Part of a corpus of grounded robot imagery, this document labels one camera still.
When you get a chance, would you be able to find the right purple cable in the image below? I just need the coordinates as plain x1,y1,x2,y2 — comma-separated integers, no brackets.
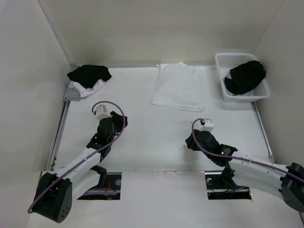
191,118,304,183

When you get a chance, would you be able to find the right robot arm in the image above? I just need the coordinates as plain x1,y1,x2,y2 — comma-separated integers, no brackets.
185,129,304,213

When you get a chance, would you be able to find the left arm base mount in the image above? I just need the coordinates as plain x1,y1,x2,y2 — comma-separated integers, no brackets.
78,165,122,200

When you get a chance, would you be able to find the purple cable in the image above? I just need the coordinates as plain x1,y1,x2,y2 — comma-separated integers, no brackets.
27,101,126,214
191,118,304,183

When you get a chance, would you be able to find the folded white tank top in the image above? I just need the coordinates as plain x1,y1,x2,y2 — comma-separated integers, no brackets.
68,79,105,98

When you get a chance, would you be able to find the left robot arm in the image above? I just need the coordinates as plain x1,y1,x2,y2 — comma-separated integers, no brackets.
28,111,128,223

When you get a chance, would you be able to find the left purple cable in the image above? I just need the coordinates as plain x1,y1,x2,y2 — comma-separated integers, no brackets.
27,101,126,214

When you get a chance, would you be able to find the folded grey tank top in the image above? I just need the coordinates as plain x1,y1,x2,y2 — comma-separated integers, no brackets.
63,86,81,102

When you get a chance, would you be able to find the folded black tank top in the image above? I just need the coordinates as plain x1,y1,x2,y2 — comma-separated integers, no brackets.
67,65,112,89

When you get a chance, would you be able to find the white tank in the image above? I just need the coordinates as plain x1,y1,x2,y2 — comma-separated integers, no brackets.
151,62,219,113
68,79,105,98

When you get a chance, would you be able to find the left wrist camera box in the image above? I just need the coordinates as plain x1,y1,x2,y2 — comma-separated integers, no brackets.
94,104,111,120

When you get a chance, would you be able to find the black tank top in basket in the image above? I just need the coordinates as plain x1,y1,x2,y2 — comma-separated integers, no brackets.
224,60,266,95

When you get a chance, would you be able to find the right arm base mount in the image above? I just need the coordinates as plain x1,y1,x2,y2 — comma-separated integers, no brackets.
205,168,252,200

